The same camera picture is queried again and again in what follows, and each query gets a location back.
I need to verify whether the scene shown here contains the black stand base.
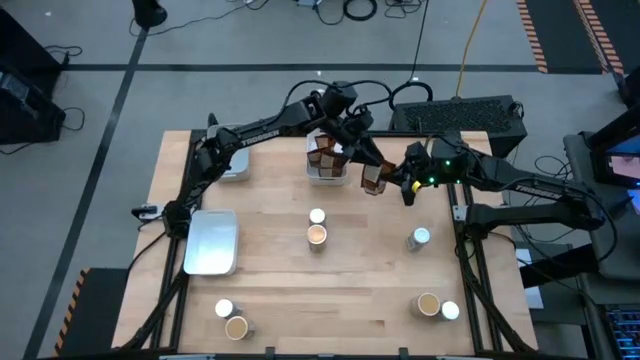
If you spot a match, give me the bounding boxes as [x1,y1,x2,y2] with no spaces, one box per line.
[130,0,169,31]

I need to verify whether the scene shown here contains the long black looped cable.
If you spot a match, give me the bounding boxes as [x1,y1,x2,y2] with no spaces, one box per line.
[387,0,435,114]

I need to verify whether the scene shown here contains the yellow cable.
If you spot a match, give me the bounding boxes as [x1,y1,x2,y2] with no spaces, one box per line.
[453,0,489,99]

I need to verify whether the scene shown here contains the tan lidded spice jar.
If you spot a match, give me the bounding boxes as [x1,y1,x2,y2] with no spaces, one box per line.
[224,315,257,342]
[410,291,442,319]
[306,223,330,254]

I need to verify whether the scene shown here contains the white plastic bin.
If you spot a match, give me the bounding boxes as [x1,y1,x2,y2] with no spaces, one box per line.
[305,127,350,187]
[182,208,240,276]
[204,122,251,184]

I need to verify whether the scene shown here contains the coiled black cable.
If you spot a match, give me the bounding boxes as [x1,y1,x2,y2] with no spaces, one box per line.
[342,0,379,22]

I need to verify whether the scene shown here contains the black aluminium table frame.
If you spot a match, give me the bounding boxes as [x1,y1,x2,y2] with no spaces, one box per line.
[112,128,539,360]

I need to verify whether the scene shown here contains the small black grey box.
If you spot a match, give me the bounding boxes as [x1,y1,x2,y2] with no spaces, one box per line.
[130,203,166,222]

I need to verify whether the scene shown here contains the black desk monitor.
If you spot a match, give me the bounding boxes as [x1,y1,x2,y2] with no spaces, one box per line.
[582,107,640,189]

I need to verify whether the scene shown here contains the thin black floor cable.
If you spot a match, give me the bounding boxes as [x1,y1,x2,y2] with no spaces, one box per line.
[43,44,84,66]

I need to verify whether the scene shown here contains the black keyboard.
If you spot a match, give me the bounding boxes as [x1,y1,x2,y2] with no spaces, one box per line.
[602,304,640,359]

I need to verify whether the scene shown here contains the black equipment cabinet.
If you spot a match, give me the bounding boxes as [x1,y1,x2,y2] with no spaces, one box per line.
[0,7,67,146]

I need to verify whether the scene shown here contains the tangled black floor cable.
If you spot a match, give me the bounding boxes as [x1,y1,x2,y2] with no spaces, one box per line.
[533,153,574,197]

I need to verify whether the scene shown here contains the black perforated computer case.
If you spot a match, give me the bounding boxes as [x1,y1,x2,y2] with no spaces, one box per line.
[388,94,529,166]

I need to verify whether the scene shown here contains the grey desk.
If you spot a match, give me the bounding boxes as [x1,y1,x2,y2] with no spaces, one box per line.
[563,132,640,281]

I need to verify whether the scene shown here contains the black orange striped floor mat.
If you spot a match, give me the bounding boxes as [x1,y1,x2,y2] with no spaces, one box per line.
[515,0,626,76]
[53,267,130,357]

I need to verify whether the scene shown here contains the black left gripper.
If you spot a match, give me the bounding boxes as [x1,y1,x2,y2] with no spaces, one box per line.
[343,124,397,177]

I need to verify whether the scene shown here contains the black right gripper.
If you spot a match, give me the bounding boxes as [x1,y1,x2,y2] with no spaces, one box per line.
[385,141,437,190]

